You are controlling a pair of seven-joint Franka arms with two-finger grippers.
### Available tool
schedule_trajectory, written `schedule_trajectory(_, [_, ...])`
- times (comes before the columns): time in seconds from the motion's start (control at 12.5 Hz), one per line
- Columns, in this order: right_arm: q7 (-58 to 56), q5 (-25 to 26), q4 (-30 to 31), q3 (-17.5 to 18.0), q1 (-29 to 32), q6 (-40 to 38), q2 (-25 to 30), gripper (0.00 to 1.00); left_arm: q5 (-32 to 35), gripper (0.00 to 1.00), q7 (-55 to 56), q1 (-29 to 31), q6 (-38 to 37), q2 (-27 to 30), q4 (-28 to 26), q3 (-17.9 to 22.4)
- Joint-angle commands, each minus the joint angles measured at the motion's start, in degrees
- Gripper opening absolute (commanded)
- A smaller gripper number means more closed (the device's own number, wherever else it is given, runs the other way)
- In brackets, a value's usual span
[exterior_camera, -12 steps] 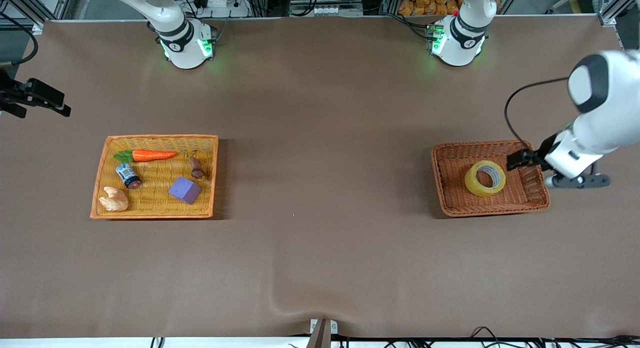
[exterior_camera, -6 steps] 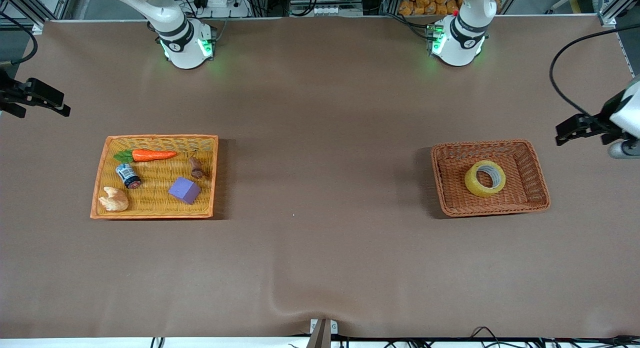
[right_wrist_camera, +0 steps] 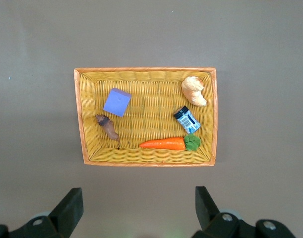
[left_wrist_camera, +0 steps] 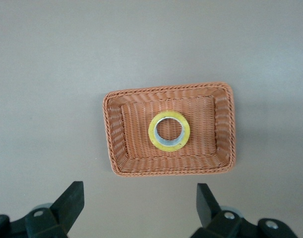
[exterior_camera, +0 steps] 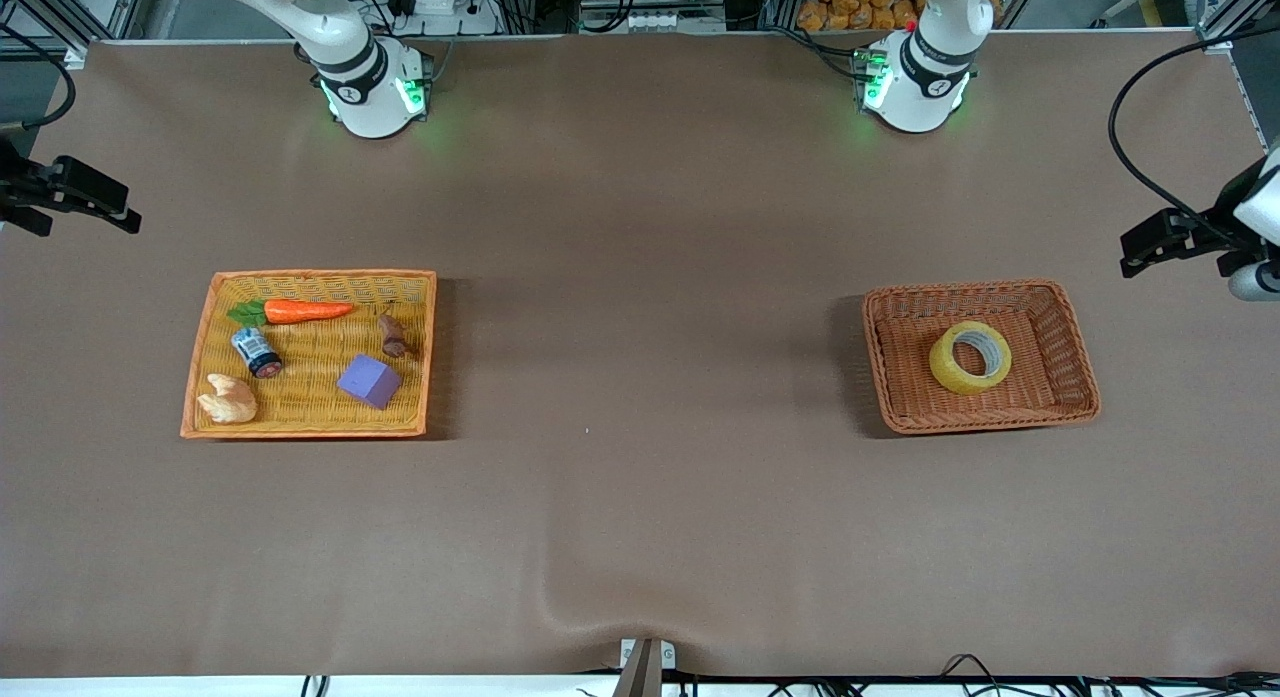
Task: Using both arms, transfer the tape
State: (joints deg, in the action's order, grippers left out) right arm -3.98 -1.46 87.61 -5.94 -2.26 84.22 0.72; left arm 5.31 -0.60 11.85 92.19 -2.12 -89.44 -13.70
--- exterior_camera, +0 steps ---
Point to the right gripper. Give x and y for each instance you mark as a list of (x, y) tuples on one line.
[(18, 185)]

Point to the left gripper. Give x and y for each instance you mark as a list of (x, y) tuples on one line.
[(1207, 228)]

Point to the yellow packing tape roll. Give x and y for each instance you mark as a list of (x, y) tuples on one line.
[(945, 372)]

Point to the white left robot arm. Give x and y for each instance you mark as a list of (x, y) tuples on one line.
[(915, 97)]

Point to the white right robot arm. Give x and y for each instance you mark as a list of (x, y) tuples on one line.
[(370, 107)]

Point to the brown wicker basket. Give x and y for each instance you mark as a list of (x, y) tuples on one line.
[(1050, 377)]

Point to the small blue labelled can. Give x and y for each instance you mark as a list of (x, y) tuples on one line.
[(255, 351)]

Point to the tan toy croissant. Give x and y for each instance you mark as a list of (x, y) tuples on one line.
[(230, 402)]

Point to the orange toy carrot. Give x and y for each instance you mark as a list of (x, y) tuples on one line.
[(300, 311)]

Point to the yellow woven tray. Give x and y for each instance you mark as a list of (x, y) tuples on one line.
[(310, 417)]

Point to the purple foam cube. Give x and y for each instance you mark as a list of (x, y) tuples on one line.
[(365, 382)]

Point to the brown toy mushroom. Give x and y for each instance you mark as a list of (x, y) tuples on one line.
[(392, 337)]

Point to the bag of orange buns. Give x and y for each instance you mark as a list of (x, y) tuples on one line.
[(850, 7)]

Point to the white power strip with plugs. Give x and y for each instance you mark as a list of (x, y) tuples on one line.
[(440, 2)]

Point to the small white power strip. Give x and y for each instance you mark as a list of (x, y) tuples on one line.
[(655, 21)]

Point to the metal table edge bracket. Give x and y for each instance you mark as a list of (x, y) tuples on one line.
[(665, 657)]

